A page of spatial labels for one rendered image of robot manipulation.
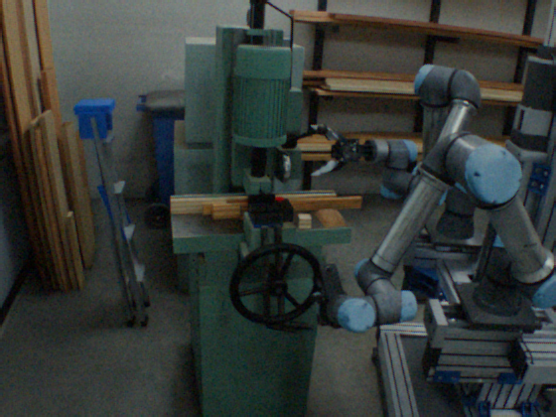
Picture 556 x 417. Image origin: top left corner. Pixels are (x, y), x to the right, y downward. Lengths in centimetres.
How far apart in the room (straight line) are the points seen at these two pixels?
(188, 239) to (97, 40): 257
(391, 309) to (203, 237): 66
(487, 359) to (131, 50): 321
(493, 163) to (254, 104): 76
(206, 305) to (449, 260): 94
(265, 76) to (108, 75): 253
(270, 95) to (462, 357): 100
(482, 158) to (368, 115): 321
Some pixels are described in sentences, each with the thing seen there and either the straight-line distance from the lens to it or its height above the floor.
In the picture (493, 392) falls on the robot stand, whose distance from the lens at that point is 200.
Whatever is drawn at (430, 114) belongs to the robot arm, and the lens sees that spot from 175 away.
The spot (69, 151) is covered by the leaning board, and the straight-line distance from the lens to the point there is 285.
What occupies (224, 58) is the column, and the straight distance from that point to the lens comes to 170.
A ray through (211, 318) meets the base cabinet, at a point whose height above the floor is 58.
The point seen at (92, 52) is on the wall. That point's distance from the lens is 386.
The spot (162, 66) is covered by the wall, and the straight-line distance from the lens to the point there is 381.
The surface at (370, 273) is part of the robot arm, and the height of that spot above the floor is 98.
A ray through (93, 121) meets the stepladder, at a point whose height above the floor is 109.
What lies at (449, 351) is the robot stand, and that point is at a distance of 153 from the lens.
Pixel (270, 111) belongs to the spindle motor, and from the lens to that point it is 148.
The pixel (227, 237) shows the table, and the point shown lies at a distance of 151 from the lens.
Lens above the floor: 159
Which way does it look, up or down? 23 degrees down
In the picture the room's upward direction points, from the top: 4 degrees clockwise
